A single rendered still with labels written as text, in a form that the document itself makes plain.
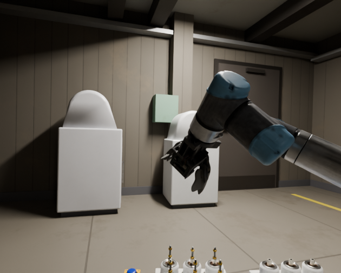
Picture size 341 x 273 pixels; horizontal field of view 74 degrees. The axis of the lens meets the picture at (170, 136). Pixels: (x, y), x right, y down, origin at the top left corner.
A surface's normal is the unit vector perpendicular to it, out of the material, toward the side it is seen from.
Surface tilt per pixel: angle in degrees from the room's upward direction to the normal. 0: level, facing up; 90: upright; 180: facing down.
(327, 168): 108
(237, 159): 90
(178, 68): 90
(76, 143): 90
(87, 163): 90
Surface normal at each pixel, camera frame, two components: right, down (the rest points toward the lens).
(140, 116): 0.28, 0.02
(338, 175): -0.66, 0.31
